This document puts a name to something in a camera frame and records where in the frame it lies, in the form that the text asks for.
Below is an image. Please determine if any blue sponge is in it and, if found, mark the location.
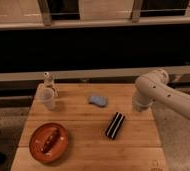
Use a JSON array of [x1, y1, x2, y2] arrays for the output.
[[88, 95, 107, 107]]

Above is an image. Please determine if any clear plastic cup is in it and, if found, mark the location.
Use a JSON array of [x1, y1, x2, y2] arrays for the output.
[[39, 88, 56, 110]]

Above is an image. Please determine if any hot dog sausage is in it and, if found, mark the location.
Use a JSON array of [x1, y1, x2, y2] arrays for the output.
[[41, 129, 60, 153]]

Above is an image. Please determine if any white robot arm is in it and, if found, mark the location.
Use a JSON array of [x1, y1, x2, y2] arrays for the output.
[[132, 69, 190, 120]]

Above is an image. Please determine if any orange plate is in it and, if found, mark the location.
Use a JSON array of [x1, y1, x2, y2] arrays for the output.
[[29, 122, 68, 164]]

